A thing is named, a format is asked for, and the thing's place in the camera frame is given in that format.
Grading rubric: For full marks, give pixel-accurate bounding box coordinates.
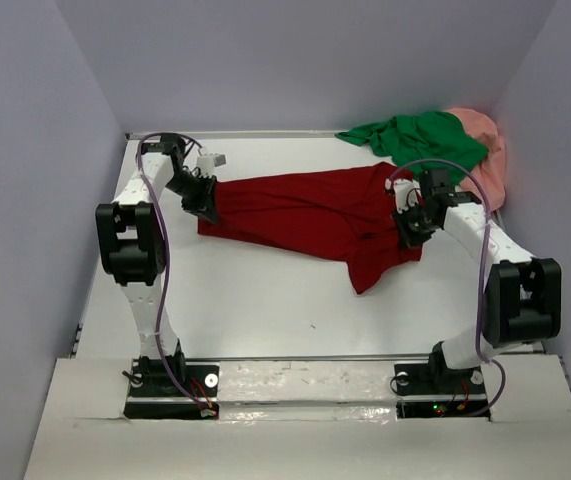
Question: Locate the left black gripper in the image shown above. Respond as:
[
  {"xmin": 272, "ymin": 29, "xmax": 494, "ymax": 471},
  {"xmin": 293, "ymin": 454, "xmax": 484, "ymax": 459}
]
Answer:
[{"xmin": 165, "ymin": 172, "xmax": 219, "ymax": 225}]

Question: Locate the red t shirt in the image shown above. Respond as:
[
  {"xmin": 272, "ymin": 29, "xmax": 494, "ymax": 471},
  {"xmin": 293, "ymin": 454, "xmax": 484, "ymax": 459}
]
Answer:
[{"xmin": 197, "ymin": 162, "xmax": 422, "ymax": 294}]

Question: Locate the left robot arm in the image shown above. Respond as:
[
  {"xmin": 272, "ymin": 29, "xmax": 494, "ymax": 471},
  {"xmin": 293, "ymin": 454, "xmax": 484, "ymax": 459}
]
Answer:
[{"xmin": 95, "ymin": 132, "xmax": 225, "ymax": 403}]

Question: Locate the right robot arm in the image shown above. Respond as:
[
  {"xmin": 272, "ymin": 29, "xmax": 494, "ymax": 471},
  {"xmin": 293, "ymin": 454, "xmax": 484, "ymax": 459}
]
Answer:
[{"xmin": 386, "ymin": 160, "xmax": 562, "ymax": 395}]

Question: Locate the pink t shirt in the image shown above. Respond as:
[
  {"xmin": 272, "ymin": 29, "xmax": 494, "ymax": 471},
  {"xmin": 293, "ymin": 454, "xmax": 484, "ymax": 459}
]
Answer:
[{"xmin": 447, "ymin": 108, "xmax": 507, "ymax": 212}]

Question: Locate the green t shirt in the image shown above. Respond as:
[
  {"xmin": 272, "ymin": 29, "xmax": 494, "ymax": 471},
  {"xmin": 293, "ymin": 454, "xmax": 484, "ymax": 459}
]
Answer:
[{"xmin": 335, "ymin": 111, "xmax": 489, "ymax": 171}]

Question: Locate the white front cover board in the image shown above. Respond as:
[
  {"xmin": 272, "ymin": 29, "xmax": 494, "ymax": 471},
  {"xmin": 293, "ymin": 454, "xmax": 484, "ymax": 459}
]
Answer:
[{"xmin": 26, "ymin": 355, "xmax": 571, "ymax": 479}]

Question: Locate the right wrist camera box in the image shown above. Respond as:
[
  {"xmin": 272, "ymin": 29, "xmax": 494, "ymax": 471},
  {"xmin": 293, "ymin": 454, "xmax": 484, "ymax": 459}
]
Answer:
[{"xmin": 385, "ymin": 178, "xmax": 422, "ymax": 213}]

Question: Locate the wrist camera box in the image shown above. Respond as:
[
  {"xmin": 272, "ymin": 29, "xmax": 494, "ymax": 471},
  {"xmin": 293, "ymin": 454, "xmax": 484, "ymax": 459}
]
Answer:
[
  {"xmin": 385, "ymin": 178, "xmax": 422, "ymax": 213},
  {"xmin": 194, "ymin": 153, "xmax": 226, "ymax": 178}
]

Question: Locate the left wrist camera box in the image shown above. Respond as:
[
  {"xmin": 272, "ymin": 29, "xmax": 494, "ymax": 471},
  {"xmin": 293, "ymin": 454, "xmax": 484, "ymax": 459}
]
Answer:
[{"xmin": 194, "ymin": 153, "xmax": 226, "ymax": 178}]

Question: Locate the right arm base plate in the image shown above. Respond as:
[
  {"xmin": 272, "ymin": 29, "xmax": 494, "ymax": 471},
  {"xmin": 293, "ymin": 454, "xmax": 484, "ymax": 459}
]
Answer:
[{"xmin": 389, "ymin": 363, "xmax": 490, "ymax": 420}]

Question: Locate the aluminium right table rail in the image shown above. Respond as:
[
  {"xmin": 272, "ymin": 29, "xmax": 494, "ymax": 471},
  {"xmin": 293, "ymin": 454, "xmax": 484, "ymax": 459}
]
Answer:
[{"xmin": 493, "ymin": 209, "xmax": 547, "ymax": 354}]

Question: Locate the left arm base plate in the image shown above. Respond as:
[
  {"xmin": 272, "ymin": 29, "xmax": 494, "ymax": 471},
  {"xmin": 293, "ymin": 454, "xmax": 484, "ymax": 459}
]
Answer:
[{"xmin": 121, "ymin": 362, "xmax": 220, "ymax": 421}]

